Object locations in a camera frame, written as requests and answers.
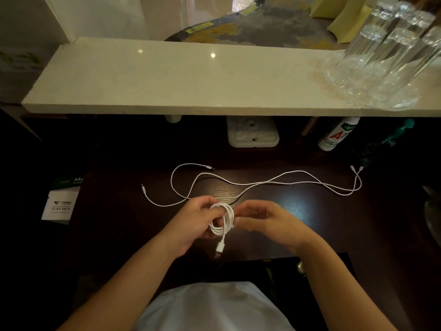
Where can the person's left hand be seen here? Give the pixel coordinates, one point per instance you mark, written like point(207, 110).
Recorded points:
point(187, 224)

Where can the person's right hand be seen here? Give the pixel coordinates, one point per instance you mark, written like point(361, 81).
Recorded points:
point(275, 224)

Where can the person's right forearm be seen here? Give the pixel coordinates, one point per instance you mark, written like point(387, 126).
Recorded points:
point(344, 293)

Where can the person's left forearm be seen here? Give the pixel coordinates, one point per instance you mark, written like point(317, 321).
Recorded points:
point(120, 289)

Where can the person's white shirt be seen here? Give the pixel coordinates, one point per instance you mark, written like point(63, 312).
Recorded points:
point(213, 306)

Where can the white socket box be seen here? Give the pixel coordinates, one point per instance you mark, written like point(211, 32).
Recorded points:
point(253, 132)

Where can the light wooden stick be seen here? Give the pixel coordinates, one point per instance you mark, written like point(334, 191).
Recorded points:
point(308, 126)

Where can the white round ledge support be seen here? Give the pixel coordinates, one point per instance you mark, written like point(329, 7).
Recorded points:
point(173, 118)

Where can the white bottle red green label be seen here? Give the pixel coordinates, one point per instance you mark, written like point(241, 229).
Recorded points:
point(336, 136)

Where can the white and green paper box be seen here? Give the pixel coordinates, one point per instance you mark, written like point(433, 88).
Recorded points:
point(62, 205)

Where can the cream stone counter ledge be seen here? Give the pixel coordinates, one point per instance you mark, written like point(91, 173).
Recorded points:
point(172, 75)

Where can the teal plastic bottle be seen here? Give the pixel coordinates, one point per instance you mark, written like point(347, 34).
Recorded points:
point(401, 130)

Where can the round metal dish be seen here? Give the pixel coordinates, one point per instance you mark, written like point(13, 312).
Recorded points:
point(434, 217)

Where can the clear glass tray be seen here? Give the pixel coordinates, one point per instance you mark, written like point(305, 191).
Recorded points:
point(406, 99)

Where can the group of upturned clear glasses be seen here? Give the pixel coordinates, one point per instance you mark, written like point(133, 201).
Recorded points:
point(386, 51)

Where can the yellow covered chair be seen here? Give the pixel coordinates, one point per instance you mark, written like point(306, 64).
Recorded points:
point(349, 22)
point(325, 6)

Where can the black post with yellow label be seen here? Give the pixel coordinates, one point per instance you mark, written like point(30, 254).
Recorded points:
point(260, 0)

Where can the pale wall sticker green print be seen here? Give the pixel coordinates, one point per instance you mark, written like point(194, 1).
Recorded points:
point(20, 60)

